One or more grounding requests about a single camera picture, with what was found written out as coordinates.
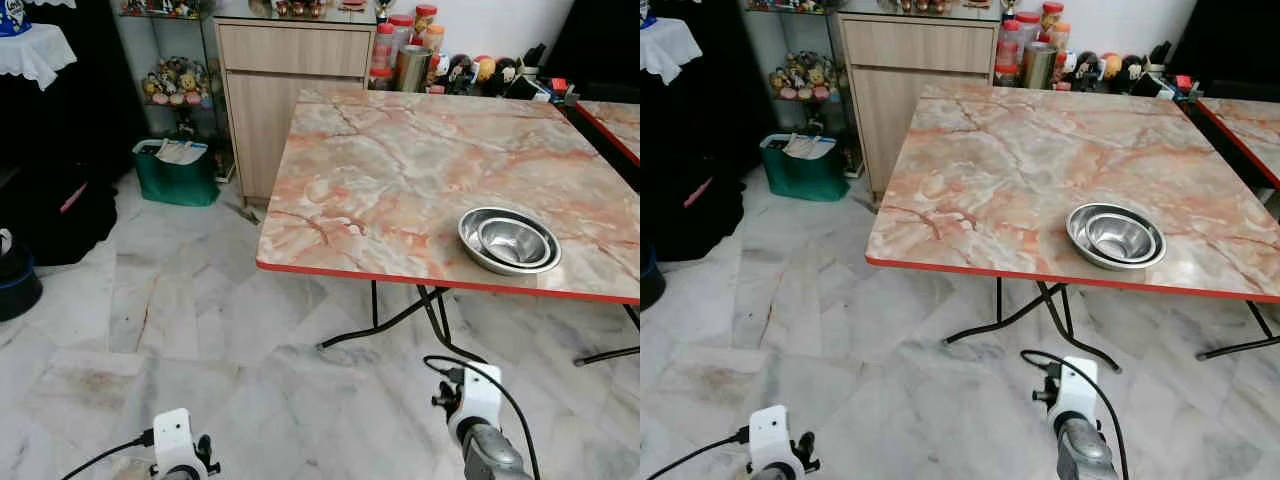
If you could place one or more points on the black TV cabinet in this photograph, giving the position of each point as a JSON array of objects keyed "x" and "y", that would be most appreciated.
[
  {"x": 605, "y": 93},
  {"x": 1235, "y": 90}
]

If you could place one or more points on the yellow-haired doll figurine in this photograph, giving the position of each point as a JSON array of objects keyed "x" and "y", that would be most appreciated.
[
  {"x": 484, "y": 70},
  {"x": 1111, "y": 66}
]

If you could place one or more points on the glass display shelf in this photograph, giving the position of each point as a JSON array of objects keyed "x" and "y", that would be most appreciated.
[
  {"x": 175, "y": 80},
  {"x": 800, "y": 75}
]

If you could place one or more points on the large steel bowl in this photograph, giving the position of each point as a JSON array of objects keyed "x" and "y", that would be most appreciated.
[
  {"x": 470, "y": 245},
  {"x": 1077, "y": 240}
]

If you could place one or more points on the black bag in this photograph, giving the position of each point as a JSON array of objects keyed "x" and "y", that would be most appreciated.
[
  {"x": 700, "y": 210},
  {"x": 50, "y": 215}
]

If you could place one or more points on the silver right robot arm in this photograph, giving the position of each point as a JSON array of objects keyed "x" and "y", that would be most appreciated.
[
  {"x": 495, "y": 458},
  {"x": 1088, "y": 452}
]

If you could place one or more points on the white lace cloth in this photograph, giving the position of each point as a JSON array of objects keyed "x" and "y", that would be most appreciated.
[
  {"x": 35, "y": 55},
  {"x": 668, "y": 50}
]

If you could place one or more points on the light wooden cabinet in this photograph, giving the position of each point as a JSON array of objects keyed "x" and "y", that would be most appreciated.
[
  {"x": 915, "y": 95},
  {"x": 290, "y": 100}
]

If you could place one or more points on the marble-top folding table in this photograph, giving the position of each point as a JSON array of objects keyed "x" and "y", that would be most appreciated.
[
  {"x": 400, "y": 170},
  {"x": 1250, "y": 125},
  {"x": 620, "y": 122},
  {"x": 1000, "y": 165}
]

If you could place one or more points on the clear red-lidded plastic jar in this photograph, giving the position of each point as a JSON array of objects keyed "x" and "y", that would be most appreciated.
[
  {"x": 1028, "y": 27},
  {"x": 383, "y": 45},
  {"x": 401, "y": 30},
  {"x": 1008, "y": 42}
]

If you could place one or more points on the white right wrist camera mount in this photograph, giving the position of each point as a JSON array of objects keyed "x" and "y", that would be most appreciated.
[
  {"x": 480, "y": 395},
  {"x": 1078, "y": 390}
]

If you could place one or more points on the orange-filled red-lidded jar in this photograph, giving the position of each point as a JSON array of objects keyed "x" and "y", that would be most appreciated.
[
  {"x": 1052, "y": 24},
  {"x": 426, "y": 28}
]

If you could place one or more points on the black-haired doll figurine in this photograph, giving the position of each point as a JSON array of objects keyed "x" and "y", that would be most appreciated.
[
  {"x": 1088, "y": 66},
  {"x": 460, "y": 70},
  {"x": 1134, "y": 68},
  {"x": 507, "y": 72}
]

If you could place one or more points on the small red-lidded jar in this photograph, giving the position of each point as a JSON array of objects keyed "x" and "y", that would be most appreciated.
[
  {"x": 1008, "y": 76},
  {"x": 382, "y": 80}
]

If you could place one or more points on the green bag with papers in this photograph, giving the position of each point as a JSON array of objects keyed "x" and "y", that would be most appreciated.
[
  {"x": 802, "y": 175},
  {"x": 175, "y": 180}
]

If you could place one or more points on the steel canister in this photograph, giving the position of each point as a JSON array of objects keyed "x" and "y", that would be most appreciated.
[
  {"x": 1040, "y": 66},
  {"x": 413, "y": 70}
]

